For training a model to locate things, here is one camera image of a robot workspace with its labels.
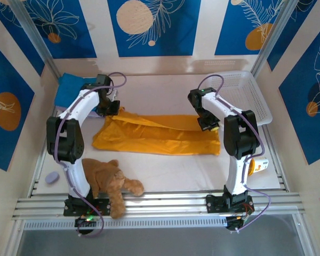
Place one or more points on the white plastic perforated basket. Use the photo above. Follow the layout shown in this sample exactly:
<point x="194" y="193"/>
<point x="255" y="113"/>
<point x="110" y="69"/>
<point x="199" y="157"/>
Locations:
<point x="245" y="93"/>

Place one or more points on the orange t-shirt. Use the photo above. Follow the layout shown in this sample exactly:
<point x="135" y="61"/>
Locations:
<point x="154" y="138"/>

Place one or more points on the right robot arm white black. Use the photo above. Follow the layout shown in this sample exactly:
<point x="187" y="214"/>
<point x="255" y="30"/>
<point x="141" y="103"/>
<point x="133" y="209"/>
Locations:
<point x="240" y="138"/>

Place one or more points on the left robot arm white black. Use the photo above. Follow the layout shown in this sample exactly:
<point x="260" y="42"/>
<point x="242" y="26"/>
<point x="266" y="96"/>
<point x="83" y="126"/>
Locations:
<point x="69" y="141"/>

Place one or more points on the blue folded t-shirt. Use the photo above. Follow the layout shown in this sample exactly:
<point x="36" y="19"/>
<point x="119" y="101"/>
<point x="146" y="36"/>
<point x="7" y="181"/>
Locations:
<point x="68" y="90"/>

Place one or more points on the white cup with orange lid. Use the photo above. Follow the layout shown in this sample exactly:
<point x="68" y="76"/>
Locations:
<point x="260" y="165"/>

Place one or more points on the brown teddy bear plush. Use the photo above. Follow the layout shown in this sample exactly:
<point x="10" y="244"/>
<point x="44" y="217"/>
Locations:
<point x="109" y="178"/>

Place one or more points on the lavender oval soap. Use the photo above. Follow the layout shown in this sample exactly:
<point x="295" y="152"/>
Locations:
<point x="52" y="177"/>

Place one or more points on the black right controller box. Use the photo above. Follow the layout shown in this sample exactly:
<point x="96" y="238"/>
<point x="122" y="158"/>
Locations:
<point x="233" y="224"/>

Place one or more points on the black controller box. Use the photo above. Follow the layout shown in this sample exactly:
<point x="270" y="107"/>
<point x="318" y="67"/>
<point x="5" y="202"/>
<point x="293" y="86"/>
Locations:
<point x="233" y="224"/>
<point x="82" y="222"/>

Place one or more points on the black left controller box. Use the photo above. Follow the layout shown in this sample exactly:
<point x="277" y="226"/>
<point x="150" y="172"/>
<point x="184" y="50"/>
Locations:
<point x="82" y="222"/>

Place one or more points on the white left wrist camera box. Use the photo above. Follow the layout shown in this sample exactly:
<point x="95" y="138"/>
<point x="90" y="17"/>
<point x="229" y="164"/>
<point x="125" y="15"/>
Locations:
<point x="114" y="94"/>

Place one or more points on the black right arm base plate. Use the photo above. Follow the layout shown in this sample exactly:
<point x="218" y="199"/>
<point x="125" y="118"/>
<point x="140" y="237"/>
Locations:
<point x="213" y="204"/>

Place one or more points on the aluminium front rail frame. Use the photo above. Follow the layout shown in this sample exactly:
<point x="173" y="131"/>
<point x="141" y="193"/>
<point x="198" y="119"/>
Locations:
<point x="176" y="202"/>

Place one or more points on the aluminium corner post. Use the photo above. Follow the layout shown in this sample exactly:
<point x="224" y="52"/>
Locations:
<point x="272" y="34"/>
<point x="34" y="34"/>

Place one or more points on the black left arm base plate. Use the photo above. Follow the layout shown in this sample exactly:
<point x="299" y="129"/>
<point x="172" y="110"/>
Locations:
<point x="101" y="202"/>

